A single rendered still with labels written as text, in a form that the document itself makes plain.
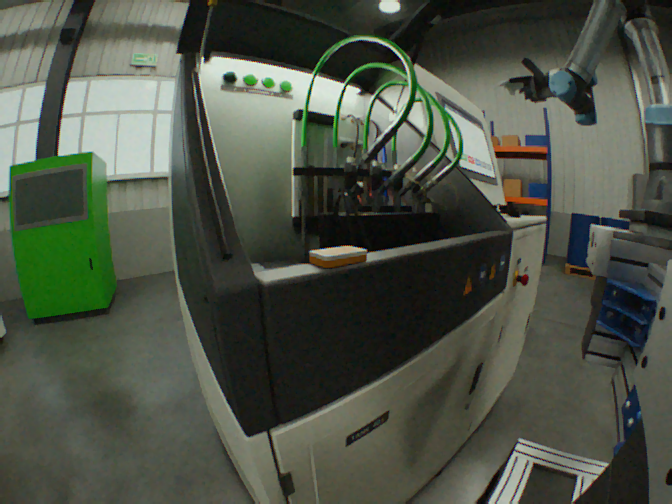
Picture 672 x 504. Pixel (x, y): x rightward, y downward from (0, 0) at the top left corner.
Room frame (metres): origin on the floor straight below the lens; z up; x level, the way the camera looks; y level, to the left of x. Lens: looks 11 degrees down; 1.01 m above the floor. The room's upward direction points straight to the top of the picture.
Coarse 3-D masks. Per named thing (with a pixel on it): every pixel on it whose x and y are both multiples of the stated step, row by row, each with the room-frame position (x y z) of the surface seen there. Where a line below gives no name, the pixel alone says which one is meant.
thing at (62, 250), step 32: (64, 160) 1.59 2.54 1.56; (96, 160) 1.93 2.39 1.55; (32, 192) 1.34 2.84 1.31; (64, 192) 1.59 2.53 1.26; (96, 192) 1.94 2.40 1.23; (32, 224) 1.33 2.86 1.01; (64, 224) 1.58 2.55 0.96; (96, 224) 1.87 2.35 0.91; (32, 256) 1.30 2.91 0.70; (64, 256) 1.55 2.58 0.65; (96, 256) 1.77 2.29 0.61; (32, 288) 1.25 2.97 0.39; (64, 288) 1.50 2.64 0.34; (96, 288) 1.73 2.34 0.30; (64, 320) 1.46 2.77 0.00
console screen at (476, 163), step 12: (456, 108) 1.02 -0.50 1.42; (456, 120) 0.98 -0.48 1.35; (468, 120) 1.08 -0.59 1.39; (468, 132) 1.04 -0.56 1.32; (480, 132) 1.15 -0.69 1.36; (456, 144) 0.92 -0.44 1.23; (468, 144) 1.00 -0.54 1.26; (480, 144) 1.10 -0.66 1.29; (468, 156) 0.97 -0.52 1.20; (480, 156) 1.06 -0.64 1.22; (468, 168) 0.94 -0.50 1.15; (480, 168) 1.03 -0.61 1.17; (492, 168) 1.14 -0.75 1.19; (480, 180) 1.00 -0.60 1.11; (492, 180) 1.11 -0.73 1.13
